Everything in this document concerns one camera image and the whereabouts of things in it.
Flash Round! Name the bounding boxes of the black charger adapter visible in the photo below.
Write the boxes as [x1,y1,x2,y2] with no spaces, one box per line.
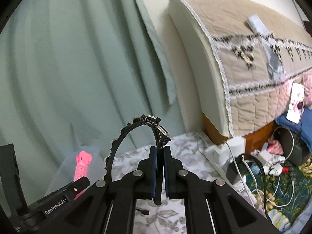
[226,160,247,185]

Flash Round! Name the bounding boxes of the white power strip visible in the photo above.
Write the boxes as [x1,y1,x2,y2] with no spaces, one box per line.
[204,136,253,193]

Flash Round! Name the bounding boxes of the white remote control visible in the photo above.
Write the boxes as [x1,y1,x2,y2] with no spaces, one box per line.
[247,14,271,35]

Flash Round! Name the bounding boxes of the white padded headboard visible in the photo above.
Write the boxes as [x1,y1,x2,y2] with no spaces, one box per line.
[168,0,233,137]

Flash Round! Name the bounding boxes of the green floral bedsheet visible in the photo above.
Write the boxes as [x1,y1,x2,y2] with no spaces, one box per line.
[246,158,311,233]

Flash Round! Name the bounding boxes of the dark round speaker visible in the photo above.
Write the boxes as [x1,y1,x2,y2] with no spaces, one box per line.
[272,126,311,166]

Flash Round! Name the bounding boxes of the white smartphone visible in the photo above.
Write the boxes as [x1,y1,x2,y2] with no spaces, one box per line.
[286,82,305,124]

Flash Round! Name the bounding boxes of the beige quilted lace cover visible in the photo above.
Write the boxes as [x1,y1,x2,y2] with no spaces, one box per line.
[187,0,311,136]

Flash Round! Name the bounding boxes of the floral white table cloth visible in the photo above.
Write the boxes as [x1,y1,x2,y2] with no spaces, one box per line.
[110,130,264,234]

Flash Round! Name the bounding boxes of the black decorated headband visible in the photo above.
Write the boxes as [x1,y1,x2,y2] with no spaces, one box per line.
[104,113,172,206]

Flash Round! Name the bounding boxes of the green curtain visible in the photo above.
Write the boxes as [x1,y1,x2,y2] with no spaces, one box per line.
[1,0,185,203]

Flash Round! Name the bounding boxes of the blue pillow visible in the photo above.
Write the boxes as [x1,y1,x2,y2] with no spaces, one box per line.
[275,108,312,153]

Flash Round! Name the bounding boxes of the pink hair roller clip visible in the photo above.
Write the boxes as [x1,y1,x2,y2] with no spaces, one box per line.
[73,150,93,200]

